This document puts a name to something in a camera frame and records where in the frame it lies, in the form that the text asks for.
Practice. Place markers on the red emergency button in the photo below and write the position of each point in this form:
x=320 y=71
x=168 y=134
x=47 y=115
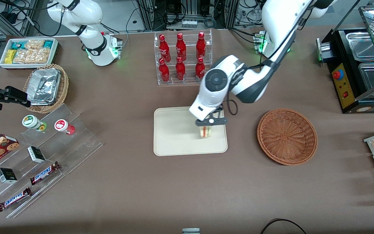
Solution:
x=338 y=74

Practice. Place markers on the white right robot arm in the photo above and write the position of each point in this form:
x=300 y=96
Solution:
x=96 y=48

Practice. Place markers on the clear cracker bag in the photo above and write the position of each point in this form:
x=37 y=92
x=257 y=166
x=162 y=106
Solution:
x=34 y=44
x=32 y=56

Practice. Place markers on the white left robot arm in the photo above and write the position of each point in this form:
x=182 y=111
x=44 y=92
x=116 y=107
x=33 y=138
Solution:
x=248 y=84

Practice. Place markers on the red lid yogurt cup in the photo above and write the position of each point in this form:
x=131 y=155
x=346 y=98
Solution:
x=62 y=125

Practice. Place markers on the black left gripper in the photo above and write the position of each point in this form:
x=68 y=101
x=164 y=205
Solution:
x=219 y=109

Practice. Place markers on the light wicker basket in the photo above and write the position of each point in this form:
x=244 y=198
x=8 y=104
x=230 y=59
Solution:
x=64 y=87

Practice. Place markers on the aluminium foil container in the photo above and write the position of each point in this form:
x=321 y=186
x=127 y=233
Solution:
x=44 y=86

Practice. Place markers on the brown wicker basket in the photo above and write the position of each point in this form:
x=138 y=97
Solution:
x=286 y=136

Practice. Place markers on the yellow snack pack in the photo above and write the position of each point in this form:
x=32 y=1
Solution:
x=10 y=56

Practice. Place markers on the teal snack pack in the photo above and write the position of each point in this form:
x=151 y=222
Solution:
x=48 y=44
x=18 y=45

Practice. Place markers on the clear acrylic stepped stand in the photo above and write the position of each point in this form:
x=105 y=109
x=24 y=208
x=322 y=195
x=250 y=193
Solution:
x=76 y=146

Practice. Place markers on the black food warmer cabinet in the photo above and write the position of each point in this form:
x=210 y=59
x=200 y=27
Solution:
x=346 y=87

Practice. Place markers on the white power strip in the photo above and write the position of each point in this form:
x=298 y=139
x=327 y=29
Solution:
x=189 y=24

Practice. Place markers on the brown snickers bar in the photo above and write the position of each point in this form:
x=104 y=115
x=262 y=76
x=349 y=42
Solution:
x=44 y=173
x=14 y=199

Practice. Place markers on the green lid yogurt cup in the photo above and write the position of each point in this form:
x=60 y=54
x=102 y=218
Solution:
x=31 y=122

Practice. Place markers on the red cola bottle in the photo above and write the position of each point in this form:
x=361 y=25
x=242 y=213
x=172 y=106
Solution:
x=164 y=72
x=180 y=48
x=164 y=48
x=201 y=47
x=200 y=68
x=180 y=71

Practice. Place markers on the beige plastic tray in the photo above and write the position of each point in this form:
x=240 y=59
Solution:
x=174 y=136

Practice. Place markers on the white snack bin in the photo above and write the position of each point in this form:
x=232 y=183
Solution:
x=28 y=66

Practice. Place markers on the clear acrylic bottle rack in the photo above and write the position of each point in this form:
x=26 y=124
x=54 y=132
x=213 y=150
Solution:
x=190 y=81

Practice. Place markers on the grey device at table edge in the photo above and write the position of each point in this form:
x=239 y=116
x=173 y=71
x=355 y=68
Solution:
x=191 y=231

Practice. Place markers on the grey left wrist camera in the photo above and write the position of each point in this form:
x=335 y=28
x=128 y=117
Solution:
x=211 y=122

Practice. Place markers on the small black carton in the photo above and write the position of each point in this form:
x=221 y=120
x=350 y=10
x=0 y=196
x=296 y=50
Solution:
x=6 y=175
x=36 y=154

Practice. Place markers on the triangular sandwich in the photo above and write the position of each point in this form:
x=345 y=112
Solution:
x=206 y=131

